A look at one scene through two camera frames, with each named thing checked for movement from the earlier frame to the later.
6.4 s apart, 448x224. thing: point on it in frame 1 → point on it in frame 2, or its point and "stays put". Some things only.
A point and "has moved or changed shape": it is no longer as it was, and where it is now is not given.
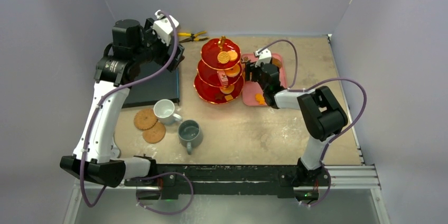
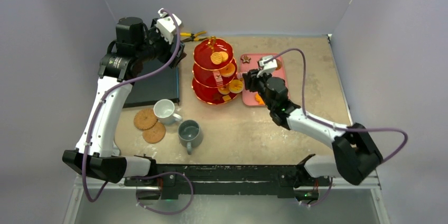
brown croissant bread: x=276 y=62 stays put
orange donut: x=227 y=90 has moved or changed shape
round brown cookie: x=155 y=133 stays put
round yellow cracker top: x=223 y=57 → x=216 y=58
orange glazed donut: x=233 y=72 has moved or changed shape
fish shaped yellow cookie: x=260 y=98 stays put
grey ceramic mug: x=190 y=134 stays put
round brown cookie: x=145 y=119 stays put
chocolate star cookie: x=245 y=59 stays put
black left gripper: x=150 y=34 stays put
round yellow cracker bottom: x=233 y=55 → x=224 y=56
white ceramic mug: x=164 y=110 stays put
